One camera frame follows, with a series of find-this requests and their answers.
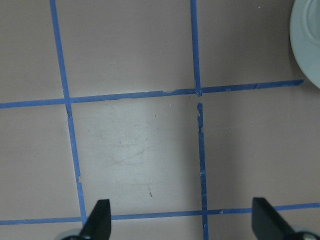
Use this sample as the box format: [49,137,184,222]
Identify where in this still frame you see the pale green steel pot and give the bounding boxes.
[289,0,320,88]

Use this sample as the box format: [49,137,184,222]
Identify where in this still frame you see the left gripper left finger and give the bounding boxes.
[56,199,112,240]

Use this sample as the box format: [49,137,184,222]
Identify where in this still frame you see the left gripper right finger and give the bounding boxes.
[251,197,320,240]

